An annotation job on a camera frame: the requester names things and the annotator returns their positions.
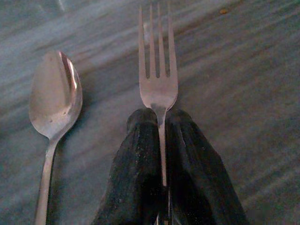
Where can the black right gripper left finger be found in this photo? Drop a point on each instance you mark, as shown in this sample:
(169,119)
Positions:
(136,168)

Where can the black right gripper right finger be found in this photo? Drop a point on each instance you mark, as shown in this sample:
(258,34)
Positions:
(199,173)

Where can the silver metal fork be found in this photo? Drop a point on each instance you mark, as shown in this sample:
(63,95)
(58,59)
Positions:
(158,82)

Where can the silver metal spoon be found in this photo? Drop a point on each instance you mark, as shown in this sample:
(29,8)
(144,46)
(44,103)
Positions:
(54,105)

